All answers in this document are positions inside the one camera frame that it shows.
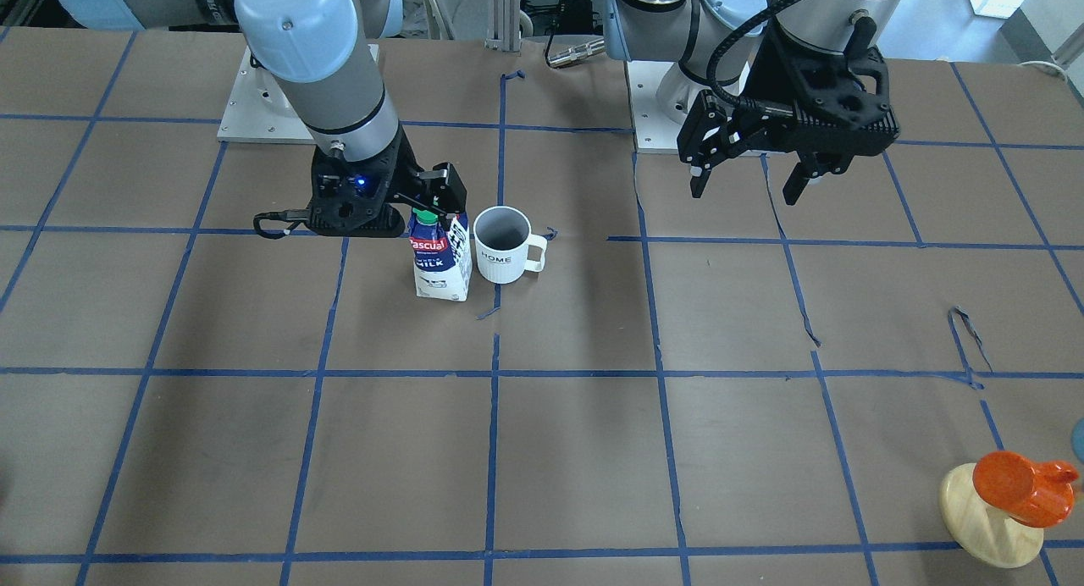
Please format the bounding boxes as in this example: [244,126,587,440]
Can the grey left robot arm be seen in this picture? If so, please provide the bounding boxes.
[543,0,901,205]

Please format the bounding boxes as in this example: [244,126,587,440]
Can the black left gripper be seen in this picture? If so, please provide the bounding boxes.
[678,36,899,207]

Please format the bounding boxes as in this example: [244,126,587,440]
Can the blue white milk carton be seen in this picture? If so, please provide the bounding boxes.
[409,208,473,301]

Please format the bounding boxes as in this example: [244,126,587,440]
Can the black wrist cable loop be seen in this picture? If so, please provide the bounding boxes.
[253,211,311,240]

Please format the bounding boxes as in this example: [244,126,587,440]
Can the orange mug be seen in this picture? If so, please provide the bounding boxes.
[972,451,1081,528]

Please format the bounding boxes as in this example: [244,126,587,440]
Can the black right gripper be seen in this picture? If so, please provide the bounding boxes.
[307,128,467,236]

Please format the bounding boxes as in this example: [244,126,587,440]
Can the white ribbed mug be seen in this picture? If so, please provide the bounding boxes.
[473,207,547,285]

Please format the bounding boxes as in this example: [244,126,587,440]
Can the black corrugated cable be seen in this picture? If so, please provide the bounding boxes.
[706,0,848,109]

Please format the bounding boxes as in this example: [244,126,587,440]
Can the aluminium frame post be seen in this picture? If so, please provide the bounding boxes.
[485,0,522,53]

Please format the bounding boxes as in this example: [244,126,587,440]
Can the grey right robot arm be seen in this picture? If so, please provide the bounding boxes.
[234,0,467,240]

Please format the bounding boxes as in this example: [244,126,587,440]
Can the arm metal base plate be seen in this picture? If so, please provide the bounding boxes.
[217,44,380,144]
[625,61,707,155]

